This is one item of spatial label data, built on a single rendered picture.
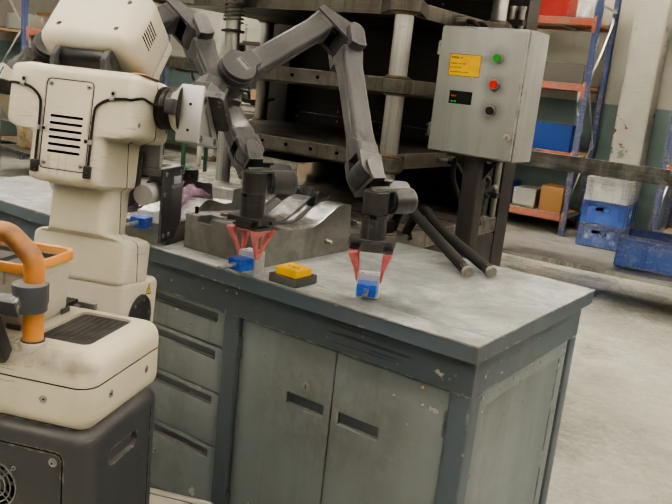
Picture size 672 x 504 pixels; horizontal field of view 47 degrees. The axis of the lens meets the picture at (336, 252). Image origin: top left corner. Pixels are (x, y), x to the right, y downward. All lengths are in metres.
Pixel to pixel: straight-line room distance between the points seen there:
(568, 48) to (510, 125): 6.15
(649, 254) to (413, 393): 3.85
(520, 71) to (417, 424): 1.20
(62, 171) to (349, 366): 0.74
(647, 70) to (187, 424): 6.59
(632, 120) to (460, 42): 5.62
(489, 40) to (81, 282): 1.45
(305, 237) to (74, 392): 0.92
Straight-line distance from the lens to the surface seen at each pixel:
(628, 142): 8.08
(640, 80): 8.08
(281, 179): 1.79
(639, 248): 5.39
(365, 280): 1.71
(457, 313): 1.70
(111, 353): 1.30
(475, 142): 2.50
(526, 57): 2.46
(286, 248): 1.95
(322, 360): 1.80
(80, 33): 1.63
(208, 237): 1.99
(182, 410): 2.17
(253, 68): 1.66
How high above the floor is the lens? 1.27
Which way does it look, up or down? 13 degrees down
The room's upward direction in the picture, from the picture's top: 6 degrees clockwise
